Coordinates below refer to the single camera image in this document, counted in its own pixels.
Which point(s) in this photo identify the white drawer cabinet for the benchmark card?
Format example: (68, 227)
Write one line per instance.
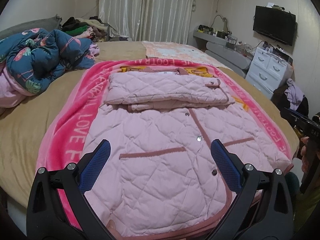
(267, 72)

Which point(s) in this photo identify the pile of assorted clothes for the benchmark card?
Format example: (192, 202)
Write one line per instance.
(93, 28)

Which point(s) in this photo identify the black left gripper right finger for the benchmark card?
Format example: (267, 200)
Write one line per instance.
(262, 208)

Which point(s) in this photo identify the blue floral comforter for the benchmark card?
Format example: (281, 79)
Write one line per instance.
(35, 58)

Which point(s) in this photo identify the person's right hand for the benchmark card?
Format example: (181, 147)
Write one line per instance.
(305, 161)

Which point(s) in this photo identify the tan bed sheet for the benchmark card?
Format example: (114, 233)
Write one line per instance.
(23, 127)

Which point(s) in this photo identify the pink quilted jacket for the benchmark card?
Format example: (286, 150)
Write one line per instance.
(160, 181)

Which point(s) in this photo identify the purple cloth on chair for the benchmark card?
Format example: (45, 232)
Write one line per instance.
(294, 94)

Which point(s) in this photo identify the pink cartoon fleece blanket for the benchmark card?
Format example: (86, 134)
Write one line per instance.
(65, 139)

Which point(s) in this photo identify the grey pillow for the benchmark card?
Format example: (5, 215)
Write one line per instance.
(48, 24)

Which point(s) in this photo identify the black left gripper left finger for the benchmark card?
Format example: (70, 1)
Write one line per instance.
(46, 217)

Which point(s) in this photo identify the black flat screen television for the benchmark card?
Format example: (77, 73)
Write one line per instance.
(275, 24)

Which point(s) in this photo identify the beige striped curtain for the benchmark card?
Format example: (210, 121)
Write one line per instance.
(148, 20)

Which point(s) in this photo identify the grey cluttered desk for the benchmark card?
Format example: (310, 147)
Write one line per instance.
(217, 48)

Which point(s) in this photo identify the peach white patterned blanket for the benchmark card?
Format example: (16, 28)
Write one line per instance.
(176, 51)

